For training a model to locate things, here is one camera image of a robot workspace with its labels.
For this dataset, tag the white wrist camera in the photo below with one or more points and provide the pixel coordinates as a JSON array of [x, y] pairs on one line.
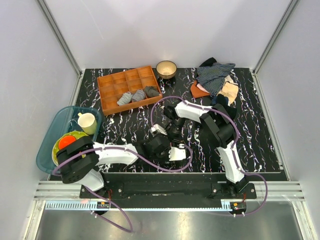
[[177, 154], [157, 129]]

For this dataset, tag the dark grey rolled underwear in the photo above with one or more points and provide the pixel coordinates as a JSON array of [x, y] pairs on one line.
[[151, 91]]

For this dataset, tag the orange cloth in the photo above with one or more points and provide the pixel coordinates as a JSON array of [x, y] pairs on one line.
[[197, 92]]

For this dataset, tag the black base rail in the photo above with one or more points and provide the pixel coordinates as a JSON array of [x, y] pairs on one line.
[[169, 190]]

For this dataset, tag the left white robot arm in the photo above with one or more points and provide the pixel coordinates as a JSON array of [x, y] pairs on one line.
[[84, 168]]

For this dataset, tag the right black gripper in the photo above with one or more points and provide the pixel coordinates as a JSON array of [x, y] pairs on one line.
[[177, 138]]

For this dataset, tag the striped rolled underwear left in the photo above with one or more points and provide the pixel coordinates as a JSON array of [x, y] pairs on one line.
[[126, 98]]

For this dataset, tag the beige bowl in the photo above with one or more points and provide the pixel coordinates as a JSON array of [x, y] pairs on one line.
[[166, 69]]

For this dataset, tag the beige underwear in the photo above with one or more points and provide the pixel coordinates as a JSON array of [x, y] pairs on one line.
[[230, 89]]

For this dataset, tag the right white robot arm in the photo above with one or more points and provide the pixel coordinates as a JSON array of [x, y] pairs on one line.
[[220, 133]]

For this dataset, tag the blue plastic tub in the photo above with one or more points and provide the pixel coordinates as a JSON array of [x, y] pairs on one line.
[[65, 121]]

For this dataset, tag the black underwear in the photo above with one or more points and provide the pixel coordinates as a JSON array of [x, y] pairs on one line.
[[224, 101]]

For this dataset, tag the orange cup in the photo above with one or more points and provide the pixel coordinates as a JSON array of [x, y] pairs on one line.
[[66, 141]]

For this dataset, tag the orange compartment tray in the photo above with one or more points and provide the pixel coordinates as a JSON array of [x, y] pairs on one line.
[[113, 86]]

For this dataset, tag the striped rolled underwear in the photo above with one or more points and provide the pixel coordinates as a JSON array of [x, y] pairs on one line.
[[138, 96], [126, 98]]

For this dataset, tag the cream mug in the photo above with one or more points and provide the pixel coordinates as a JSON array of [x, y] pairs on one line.
[[87, 122]]

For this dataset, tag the striped rolled underwear middle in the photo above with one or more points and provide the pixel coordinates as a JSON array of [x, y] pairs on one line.
[[138, 96]]

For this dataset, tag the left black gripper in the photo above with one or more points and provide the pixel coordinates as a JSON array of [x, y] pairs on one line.
[[167, 157]]

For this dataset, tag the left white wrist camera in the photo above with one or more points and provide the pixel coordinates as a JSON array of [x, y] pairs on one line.
[[177, 154]]

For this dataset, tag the yellow-green dotted plate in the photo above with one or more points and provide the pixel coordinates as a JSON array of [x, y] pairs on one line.
[[76, 134]]

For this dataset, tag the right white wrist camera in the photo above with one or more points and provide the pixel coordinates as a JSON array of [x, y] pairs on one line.
[[157, 129]]

